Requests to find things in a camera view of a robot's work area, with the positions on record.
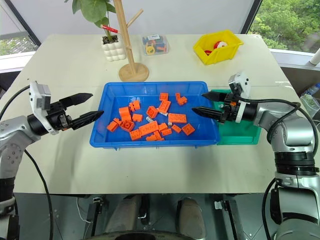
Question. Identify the clear plastic toy box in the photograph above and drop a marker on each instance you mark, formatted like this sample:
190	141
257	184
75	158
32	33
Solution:
160	40

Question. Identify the red plant label stick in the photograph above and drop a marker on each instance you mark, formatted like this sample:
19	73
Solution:
110	29

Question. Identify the green leafy plant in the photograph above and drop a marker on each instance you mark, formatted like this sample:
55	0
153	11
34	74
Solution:
93	10

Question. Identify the blue plastic tray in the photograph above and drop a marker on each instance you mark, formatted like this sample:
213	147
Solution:
200	135

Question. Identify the large orange block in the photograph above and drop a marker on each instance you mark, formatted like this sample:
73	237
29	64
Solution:
124	113

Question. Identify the small orange square block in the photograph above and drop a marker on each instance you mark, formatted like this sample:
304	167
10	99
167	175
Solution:
164	96

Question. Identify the wooden mug tree stand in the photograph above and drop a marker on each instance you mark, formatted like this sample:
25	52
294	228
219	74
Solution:
133	72

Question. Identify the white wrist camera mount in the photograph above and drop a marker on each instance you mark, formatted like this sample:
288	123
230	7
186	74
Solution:
243	82
41	97

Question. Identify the long orange plate block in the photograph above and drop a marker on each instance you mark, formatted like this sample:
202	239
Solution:
148	128

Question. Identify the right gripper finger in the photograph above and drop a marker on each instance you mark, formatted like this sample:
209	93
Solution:
215	96
210	113

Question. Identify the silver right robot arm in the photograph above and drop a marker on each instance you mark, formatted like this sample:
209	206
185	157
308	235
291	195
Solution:
290	130

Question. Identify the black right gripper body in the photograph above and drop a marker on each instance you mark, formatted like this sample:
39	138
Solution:
229	110

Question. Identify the yellow plastic bin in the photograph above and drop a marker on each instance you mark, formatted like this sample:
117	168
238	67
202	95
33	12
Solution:
220	57

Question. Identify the orange building block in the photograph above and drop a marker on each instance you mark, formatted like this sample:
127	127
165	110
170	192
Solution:
164	105
135	135
151	111
112	126
127	125
134	105

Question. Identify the white bubble plant pot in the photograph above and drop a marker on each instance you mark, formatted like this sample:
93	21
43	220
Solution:
113	51

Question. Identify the orange stepped block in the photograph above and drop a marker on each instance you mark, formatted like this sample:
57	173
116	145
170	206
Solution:
153	137
181	99

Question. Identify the clear plastic bottle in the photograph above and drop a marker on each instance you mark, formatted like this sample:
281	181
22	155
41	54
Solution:
312	89

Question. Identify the white pipe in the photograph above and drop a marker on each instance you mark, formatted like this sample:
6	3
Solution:
313	58

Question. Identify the flat orange plate block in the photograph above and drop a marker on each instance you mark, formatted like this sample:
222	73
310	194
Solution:
177	118

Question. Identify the green plastic bin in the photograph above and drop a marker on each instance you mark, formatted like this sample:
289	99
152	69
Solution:
237	138

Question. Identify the clear plastic bag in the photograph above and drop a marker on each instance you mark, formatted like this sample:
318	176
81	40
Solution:
310	103

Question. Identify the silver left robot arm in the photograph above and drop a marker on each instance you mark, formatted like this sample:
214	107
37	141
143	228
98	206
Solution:
12	135

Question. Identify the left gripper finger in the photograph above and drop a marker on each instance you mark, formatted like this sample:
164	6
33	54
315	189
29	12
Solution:
87	118
77	98

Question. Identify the red white round item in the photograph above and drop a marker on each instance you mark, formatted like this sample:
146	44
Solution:
220	44

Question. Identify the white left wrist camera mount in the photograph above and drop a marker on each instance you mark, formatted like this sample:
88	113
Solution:
41	97

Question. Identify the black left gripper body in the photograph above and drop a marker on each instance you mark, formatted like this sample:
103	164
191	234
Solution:
58	117

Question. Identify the dark rounded shape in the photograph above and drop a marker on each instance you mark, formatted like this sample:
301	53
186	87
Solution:
191	217
125	215

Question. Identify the black table frame bracket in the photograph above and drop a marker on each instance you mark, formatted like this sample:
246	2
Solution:
93	215
228	220

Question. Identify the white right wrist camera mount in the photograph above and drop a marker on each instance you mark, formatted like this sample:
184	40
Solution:
243	82

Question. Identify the small red item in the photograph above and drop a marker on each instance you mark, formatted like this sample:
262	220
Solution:
208	52

